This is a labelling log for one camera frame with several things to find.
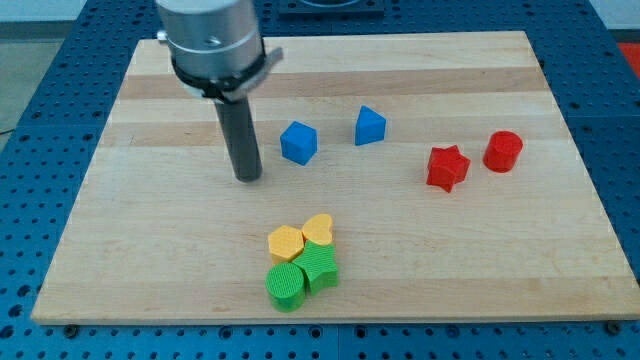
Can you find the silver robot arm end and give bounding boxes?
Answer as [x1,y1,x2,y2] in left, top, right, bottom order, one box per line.
[156,0,284,103]

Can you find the green star block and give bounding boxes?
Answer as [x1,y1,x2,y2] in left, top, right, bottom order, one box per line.
[293,241,339,296]

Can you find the red star block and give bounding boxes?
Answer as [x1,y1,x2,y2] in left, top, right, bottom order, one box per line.
[426,145,471,193]

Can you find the blue cube block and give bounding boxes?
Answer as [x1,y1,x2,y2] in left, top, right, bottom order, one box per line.
[280,121,318,166]

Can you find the yellow heart block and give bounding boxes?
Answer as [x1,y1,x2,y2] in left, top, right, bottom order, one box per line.
[301,213,334,246]

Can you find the yellow hexagon block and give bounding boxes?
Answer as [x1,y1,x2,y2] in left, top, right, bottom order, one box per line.
[267,225,305,264]

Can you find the blue triangular prism block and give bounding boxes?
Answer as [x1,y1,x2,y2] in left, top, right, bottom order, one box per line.
[354,105,387,146]

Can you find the wooden board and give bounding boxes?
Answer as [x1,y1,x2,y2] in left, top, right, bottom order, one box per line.
[32,31,639,325]

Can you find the green cylinder block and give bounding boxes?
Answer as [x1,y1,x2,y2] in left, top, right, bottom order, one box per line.
[265,263,305,312]

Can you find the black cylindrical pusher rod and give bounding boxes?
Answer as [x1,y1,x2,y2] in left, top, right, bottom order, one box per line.
[215,98,262,183]

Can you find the red cylinder block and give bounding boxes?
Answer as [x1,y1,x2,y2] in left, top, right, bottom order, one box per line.
[483,130,524,173]

